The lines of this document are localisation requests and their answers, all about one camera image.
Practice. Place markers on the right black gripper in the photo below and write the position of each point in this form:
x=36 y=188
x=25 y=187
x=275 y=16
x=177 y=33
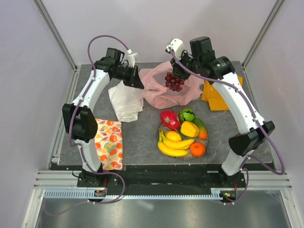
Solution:
x=177 y=71

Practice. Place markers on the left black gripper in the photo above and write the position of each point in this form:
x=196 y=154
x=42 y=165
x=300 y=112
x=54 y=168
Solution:
x=134 y=80

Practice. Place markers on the fake dark grapes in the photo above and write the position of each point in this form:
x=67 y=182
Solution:
x=173 y=83

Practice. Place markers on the pink plastic bag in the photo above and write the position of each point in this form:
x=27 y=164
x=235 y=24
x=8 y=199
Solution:
x=159 y=96

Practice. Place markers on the fake green fruit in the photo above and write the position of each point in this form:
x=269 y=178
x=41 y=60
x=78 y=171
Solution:
x=186 y=114

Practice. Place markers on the fake red fruit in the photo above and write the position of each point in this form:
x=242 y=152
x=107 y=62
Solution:
x=170 y=120

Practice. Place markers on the fake yellow pepper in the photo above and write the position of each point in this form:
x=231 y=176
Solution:
x=189 y=129

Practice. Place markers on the fake mango fruit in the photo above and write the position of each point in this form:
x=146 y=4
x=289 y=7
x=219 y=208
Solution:
x=203 y=134

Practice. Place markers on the yellow fake banana bunch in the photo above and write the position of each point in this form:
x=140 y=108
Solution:
x=173 y=149

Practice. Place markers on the fake orange fruit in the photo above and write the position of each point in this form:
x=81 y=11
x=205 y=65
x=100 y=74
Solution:
x=197 y=149

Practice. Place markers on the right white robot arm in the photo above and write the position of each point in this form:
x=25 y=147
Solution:
x=220 y=72

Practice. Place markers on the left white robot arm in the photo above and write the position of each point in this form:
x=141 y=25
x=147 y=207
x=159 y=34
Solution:
x=79 y=120

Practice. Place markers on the white folded cloth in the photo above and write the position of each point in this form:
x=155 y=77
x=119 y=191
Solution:
x=126 y=101

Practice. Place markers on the orange folded t-shirt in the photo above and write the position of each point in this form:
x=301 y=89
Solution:
x=213 y=98

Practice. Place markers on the floral patterned cloth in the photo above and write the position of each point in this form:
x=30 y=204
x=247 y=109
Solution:
x=109 y=144

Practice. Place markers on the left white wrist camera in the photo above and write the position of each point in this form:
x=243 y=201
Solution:
x=131 y=58

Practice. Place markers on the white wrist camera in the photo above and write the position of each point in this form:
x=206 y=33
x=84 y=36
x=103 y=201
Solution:
x=131 y=58
x=176 y=45

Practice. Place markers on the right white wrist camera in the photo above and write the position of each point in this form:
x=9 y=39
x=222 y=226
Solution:
x=176 y=45

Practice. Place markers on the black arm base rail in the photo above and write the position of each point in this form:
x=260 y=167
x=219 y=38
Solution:
x=201 y=175

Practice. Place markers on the aluminium frame profile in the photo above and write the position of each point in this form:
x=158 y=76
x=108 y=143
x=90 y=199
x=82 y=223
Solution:
x=54 y=31

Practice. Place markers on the grey slotted cable duct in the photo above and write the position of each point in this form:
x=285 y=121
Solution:
x=106 y=194

